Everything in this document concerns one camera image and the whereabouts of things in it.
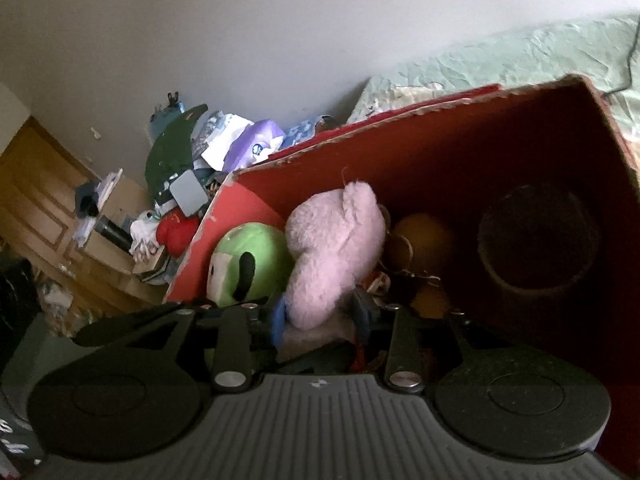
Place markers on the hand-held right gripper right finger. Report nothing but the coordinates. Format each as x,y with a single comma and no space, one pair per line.
361,312

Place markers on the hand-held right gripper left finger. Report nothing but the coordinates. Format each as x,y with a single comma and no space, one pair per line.
278,321

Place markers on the pink plush bear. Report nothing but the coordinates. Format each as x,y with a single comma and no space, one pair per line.
330,245

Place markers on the red cardboard box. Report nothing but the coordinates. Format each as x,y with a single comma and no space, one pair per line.
450,160

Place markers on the dark cloth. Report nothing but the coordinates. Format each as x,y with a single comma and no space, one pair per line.
15,290

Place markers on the green plush toy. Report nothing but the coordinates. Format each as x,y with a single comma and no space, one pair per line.
262,245

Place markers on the orange plush toy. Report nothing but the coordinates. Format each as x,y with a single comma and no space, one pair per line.
422,240

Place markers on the red cloth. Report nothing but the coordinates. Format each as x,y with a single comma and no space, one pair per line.
175,232

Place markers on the small book stack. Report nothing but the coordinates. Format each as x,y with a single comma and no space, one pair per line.
150,267

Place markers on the black cylinder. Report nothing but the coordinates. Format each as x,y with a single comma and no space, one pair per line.
112,232

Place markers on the grey square pouch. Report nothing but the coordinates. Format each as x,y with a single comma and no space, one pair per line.
189,192

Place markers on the white cloth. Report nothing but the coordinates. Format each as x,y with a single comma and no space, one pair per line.
144,232

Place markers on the purple tissue pack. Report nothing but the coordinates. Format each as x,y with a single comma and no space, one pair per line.
260,140

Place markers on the white papers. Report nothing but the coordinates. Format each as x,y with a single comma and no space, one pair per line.
107,185

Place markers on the white paper packet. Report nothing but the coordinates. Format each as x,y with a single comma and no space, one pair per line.
227,142

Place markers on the blue patterned cloth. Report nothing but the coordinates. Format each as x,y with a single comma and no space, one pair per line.
302,132

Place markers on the dark round container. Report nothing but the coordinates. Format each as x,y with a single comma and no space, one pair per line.
537,240

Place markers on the dark green cap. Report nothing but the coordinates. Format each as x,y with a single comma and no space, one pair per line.
170,155

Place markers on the blue container with clips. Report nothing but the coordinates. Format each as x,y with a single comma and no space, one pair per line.
165,115

